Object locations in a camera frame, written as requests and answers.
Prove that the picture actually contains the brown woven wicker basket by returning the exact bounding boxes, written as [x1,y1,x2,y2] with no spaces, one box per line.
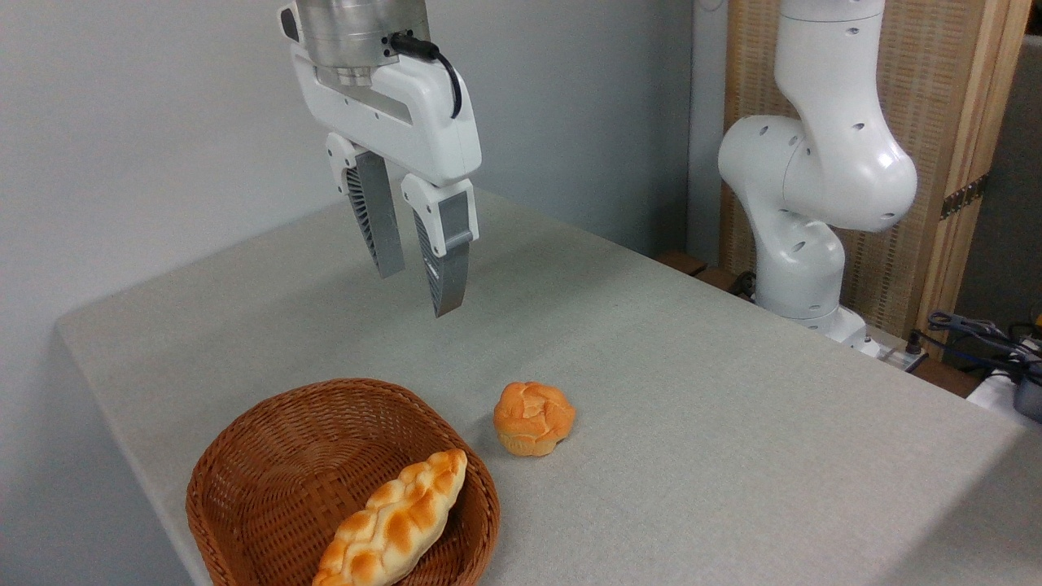
[186,378,501,586]

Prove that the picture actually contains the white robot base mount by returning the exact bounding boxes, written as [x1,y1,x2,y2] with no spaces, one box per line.
[861,324,930,373]

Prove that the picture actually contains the wooden rattan partition screen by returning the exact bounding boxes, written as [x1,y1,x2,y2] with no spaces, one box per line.
[720,0,1033,361]

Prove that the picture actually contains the round knotted bread roll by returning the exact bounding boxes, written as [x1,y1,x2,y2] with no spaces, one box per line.
[493,382,577,457]

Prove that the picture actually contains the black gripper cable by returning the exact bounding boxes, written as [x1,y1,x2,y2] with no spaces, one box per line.
[389,33,464,120]

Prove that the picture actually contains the bundle of dark cables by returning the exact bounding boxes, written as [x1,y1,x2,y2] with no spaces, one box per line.
[926,309,1042,385]

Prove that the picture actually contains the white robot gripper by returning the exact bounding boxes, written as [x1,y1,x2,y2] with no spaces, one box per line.
[289,41,483,319]

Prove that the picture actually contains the dark metal screen hinge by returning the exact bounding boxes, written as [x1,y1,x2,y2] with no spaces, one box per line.
[940,174,989,221]

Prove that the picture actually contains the long braided bread loaf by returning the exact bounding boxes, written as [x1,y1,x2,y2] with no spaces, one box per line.
[313,448,469,586]

